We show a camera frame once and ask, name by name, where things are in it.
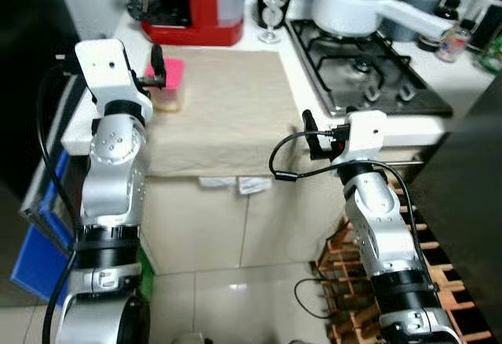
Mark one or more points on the white paper label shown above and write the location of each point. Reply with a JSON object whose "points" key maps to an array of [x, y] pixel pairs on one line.
{"points": [[255, 185], [218, 182]]}

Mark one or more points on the wine glass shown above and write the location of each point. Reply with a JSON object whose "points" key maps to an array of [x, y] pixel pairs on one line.
{"points": [[272, 7]]}

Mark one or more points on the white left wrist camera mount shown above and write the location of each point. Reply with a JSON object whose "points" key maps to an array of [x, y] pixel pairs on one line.
{"points": [[106, 66]]}

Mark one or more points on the red coffee machine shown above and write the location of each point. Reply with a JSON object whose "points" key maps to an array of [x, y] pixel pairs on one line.
{"points": [[212, 15]]}

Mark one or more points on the small jar with red label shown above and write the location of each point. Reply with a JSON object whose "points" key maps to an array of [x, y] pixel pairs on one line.
{"points": [[455, 45]]}

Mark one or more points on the blue plastic crate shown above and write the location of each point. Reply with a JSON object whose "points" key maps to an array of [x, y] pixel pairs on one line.
{"points": [[35, 266]]}

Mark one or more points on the bottle with black cap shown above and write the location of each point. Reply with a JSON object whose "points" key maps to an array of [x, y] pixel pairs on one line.
{"points": [[449, 9]]}

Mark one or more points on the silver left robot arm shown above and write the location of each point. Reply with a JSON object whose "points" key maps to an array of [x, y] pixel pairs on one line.
{"points": [[114, 172]]}

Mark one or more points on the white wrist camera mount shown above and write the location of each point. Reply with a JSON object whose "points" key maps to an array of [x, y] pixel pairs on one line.
{"points": [[106, 66], [365, 136]]}

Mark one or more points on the black gas hob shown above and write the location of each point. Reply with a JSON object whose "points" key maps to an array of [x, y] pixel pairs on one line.
{"points": [[369, 70]]}

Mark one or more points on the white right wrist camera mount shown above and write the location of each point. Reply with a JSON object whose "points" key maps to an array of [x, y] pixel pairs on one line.
{"points": [[365, 136]]}

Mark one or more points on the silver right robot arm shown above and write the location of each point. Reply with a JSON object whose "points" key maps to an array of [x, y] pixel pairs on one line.
{"points": [[384, 234]]}

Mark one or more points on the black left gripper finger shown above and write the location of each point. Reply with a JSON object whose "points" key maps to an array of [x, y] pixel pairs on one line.
{"points": [[158, 62]]}

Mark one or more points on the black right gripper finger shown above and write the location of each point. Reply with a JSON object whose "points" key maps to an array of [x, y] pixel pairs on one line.
{"points": [[309, 128]]}

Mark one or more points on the wooden wine rack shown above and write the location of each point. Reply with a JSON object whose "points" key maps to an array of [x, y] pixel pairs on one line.
{"points": [[449, 279]]}

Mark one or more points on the black tall appliance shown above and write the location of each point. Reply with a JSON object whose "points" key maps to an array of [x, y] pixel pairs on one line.
{"points": [[31, 62]]}

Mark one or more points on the clear container with pink lid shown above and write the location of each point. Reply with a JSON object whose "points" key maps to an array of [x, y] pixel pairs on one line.
{"points": [[172, 74]]}

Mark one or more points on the green plastic crate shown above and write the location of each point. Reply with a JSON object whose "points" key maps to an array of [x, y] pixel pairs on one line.
{"points": [[146, 277]]}

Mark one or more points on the beige kitchen cabinet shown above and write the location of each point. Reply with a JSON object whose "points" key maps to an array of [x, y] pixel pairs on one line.
{"points": [[204, 226]]}

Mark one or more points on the beige woven cloth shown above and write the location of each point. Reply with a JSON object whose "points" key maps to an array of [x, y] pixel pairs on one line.
{"points": [[227, 109]]}

